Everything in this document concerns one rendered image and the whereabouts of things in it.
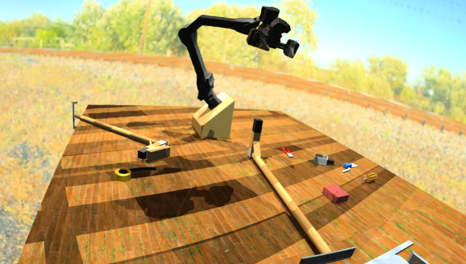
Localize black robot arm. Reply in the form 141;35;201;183
178;6;291;110

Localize yellow ring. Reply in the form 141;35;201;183
115;168;131;182

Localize blue-handled scraper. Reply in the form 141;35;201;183
343;163;357;168

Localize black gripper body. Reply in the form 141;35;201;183
246;27;299;56

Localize pink cube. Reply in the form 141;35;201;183
323;184;349;203

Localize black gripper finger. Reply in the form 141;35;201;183
251;31;269;52
284;42;297;58

